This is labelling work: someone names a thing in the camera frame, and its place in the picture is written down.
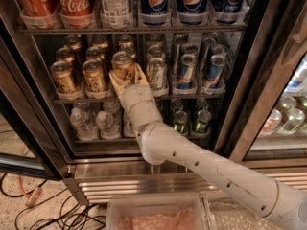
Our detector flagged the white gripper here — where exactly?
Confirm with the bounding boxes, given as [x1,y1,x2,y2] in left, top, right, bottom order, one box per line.
[109,63,155,112]

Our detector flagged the clear bin left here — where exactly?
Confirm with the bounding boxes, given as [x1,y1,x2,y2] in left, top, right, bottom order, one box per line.
[106,193,208,230]

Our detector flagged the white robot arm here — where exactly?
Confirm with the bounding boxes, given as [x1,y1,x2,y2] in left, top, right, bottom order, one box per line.
[109,64,307,230]

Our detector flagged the clear bin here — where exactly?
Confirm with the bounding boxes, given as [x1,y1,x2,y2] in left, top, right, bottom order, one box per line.
[106,193,208,230]
[205,198,282,230]

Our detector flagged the black floor cables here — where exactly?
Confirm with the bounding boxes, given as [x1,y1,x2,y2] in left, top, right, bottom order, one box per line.
[0,172,107,230]

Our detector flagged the blue energy can left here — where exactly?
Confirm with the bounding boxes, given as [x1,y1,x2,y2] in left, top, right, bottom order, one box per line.
[177,54,198,89]

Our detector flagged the clear labelled bottle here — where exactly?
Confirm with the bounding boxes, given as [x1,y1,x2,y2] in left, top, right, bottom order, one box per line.
[97,0,132,17]

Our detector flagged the water bottle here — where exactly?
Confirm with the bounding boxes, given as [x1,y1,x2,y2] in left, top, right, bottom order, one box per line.
[70,107,97,141]
[123,112,135,137]
[96,111,120,140]

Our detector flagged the orange cable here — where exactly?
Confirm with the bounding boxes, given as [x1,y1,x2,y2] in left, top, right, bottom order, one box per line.
[16,175,43,208]

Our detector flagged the left glass fridge door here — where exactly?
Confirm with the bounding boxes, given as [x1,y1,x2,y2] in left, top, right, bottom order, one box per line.
[0,39,68,180]

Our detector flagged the green white soda can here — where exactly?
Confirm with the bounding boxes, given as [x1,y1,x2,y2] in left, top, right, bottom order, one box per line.
[146,57,166,90]

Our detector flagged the blue energy can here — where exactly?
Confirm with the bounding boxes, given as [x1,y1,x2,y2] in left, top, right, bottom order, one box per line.
[203,55,226,88]
[177,54,198,89]

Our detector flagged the red cola bottle right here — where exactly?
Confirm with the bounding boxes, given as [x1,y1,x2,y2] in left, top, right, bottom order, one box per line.
[53,0,97,18]

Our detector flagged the green can front right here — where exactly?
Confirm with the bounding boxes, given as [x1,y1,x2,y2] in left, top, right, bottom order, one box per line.
[193,109,212,134]

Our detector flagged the green can front middle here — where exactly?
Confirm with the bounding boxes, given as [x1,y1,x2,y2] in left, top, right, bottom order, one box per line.
[173,111,188,136]

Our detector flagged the blue energy can right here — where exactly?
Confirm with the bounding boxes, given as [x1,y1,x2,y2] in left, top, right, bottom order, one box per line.
[203,55,226,88]

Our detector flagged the steel fridge cabinet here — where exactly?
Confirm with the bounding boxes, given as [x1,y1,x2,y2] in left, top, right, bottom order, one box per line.
[0,0,306,204]

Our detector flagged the water bottle left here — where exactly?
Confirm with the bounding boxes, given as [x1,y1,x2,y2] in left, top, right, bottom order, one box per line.
[70,107,97,141]

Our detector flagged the right glass fridge door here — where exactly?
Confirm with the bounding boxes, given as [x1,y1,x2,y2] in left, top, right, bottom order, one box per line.
[214,0,307,170]

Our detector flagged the glass fridge door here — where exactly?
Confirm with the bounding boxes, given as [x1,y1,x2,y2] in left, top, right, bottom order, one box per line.
[0,39,68,180]
[214,0,307,170]

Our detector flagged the orange can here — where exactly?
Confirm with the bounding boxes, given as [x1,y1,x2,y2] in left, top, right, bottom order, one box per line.
[51,61,78,94]
[83,59,107,93]
[111,51,135,83]

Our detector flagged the clear bin right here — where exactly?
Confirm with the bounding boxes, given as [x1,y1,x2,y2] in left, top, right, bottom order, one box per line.
[205,198,282,230]

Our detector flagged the water bottle middle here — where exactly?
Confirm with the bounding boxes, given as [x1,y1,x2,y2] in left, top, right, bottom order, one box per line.
[96,111,120,140]

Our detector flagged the water bottle right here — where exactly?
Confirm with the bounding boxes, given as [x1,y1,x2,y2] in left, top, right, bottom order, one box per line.
[123,112,135,137]

